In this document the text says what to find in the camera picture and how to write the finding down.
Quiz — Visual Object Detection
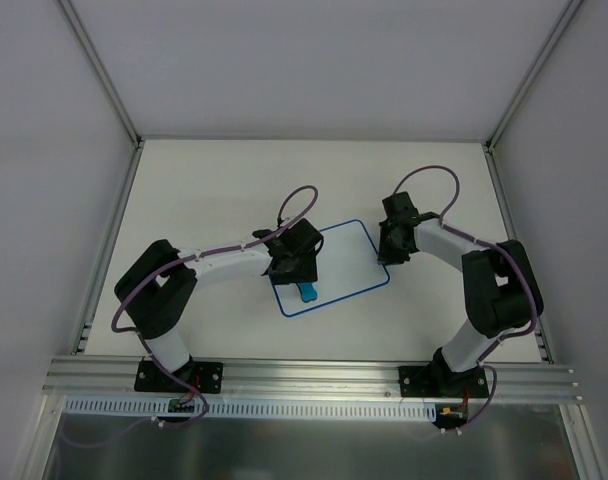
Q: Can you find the blue foam whiteboard eraser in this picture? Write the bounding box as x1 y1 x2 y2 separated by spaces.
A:
297 282 318 303

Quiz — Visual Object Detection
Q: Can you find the blue-framed small whiteboard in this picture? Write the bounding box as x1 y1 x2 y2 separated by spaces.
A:
273 219 390 318

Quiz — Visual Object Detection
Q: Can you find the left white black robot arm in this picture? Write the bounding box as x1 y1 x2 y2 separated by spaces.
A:
114 219 324 395

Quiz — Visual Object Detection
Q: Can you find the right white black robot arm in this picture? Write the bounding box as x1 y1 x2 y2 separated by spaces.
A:
378 192 543 399

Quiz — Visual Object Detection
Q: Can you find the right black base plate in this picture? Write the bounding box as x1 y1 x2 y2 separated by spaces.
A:
398 365 489 399

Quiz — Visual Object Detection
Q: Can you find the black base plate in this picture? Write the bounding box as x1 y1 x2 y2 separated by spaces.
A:
398 365 489 399
134 358 224 394

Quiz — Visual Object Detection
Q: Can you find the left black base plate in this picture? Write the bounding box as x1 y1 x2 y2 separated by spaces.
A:
134 358 224 394

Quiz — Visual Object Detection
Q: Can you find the white slotted cable duct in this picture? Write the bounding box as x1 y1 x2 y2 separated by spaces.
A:
63 396 437 423

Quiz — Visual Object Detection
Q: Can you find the aluminium extrusion rail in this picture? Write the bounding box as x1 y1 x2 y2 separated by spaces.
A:
42 355 585 405

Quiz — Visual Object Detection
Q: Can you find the right aluminium frame post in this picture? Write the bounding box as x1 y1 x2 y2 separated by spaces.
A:
485 0 585 153

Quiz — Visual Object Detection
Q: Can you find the aluminium frame post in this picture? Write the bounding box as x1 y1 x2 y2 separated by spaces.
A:
55 0 142 149
485 0 585 153

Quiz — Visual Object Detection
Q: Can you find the left aluminium frame post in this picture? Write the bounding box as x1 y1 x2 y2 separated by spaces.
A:
55 0 142 149

